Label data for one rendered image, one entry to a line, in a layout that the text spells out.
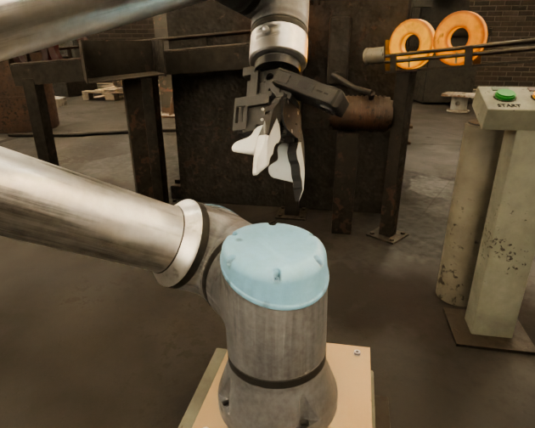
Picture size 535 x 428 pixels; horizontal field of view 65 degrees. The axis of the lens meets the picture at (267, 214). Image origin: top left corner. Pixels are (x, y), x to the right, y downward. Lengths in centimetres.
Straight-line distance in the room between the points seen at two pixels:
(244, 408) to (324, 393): 12
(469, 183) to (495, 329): 38
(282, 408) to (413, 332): 64
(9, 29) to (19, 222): 25
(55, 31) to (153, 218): 29
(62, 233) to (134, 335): 62
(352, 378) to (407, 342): 42
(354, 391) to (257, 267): 31
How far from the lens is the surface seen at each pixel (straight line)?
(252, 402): 64
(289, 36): 66
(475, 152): 119
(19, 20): 45
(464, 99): 525
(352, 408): 72
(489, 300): 119
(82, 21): 46
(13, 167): 60
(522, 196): 109
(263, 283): 53
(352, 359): 81
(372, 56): 162
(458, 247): 127
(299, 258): 55
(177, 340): 114
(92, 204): 61
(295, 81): 63
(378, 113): 156
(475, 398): 108
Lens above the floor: 70
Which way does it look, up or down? 22 degrees down
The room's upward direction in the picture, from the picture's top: straight up
